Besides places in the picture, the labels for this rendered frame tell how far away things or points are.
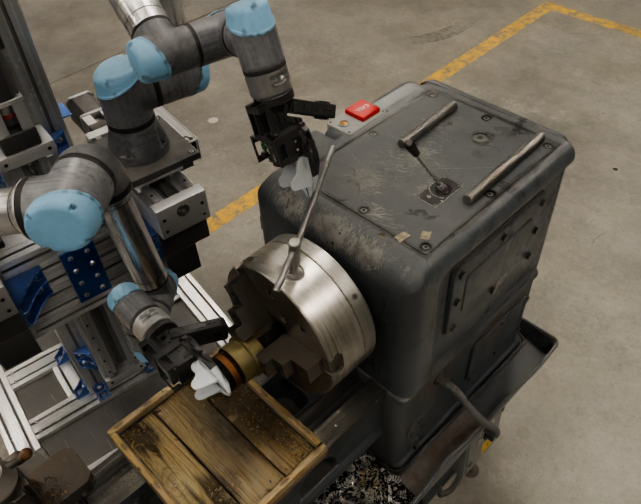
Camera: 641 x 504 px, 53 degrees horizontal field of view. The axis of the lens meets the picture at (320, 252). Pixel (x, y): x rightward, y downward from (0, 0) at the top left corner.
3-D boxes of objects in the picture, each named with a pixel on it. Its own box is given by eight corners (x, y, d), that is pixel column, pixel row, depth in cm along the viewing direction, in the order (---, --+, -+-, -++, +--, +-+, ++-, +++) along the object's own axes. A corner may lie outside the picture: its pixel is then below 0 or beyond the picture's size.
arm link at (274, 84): (268, 60, 112) (297, 61, 106) (275, 85, 114) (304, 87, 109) (235, 76, 108) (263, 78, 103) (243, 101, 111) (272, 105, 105)
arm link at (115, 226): (62, 121, 124) (146, 288, 158) (42, 155, 116) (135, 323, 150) (119, 115, 122) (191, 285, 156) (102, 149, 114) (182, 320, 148)
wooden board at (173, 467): (220, 356, 151) (217, 346, 148) (328, 455, 132) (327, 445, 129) (111, 440, 137) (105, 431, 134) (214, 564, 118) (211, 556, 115)
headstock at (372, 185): (410, 184, 193) (418, 67, 165) (551, 262, 168) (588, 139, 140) (262, 293, 164) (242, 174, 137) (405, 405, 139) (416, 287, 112)
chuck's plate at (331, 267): (271, 296, 153) (269, 205, 129) (368, 381, 140) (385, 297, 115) (260, 304, 152) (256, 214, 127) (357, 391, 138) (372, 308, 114)
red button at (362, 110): (361, 105, 155) (361, 98, 154) (380, 114, 152) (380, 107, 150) (344, 115, 152) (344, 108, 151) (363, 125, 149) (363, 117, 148)
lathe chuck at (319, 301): (260, 304, 152) (256, 214, 127) (357, 392, 138) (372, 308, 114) (231, 326, 147) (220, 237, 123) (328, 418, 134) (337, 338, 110)
